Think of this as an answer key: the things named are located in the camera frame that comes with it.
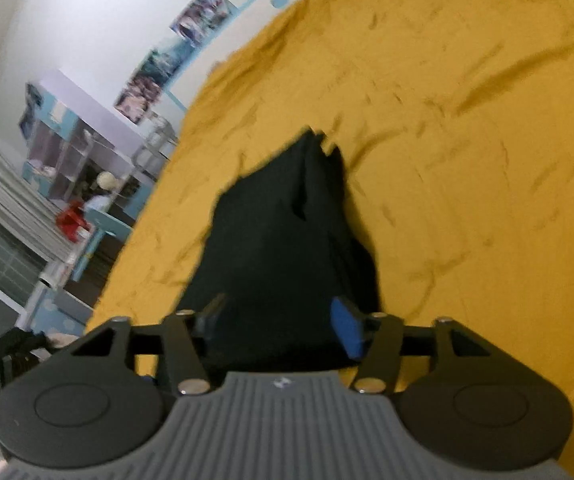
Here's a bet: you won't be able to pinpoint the yellow bed sheet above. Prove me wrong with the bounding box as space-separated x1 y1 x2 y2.
84 0 574 411

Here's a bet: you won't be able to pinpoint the teal wall poster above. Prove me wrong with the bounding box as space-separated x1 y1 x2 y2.
139 35 201 87

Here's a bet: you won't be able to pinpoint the lilac shelf unit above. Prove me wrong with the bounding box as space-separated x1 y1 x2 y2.
19 70 168 211

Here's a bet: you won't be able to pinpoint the blue white apple-print headboard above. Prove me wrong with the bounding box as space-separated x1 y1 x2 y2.
167 0 360 111

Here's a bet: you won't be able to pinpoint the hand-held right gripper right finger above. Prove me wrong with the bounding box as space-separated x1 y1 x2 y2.
331 296 498 395

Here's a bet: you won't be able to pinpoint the dark pink wall poster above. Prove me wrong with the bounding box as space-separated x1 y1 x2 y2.
114 75 164 127

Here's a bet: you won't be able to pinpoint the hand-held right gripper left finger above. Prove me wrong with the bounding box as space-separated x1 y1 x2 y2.
69 292 228 396

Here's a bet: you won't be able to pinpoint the black pants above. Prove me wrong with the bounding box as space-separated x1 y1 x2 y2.
174 127 381 375

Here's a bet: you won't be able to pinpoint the grey metal ladder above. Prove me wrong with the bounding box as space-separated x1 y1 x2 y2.
133 114 181 182

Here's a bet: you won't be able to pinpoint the blue cloud-print box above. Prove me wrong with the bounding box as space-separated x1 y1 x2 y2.
31 280 95 338

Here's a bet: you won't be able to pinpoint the purple wall poster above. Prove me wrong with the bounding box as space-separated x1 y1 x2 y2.
170 0 238 50

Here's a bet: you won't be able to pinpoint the light blue chair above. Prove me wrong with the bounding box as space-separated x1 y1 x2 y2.
68 207 134 282

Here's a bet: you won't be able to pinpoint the doll with cream hat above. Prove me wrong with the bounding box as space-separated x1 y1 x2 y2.
83 171 118 212

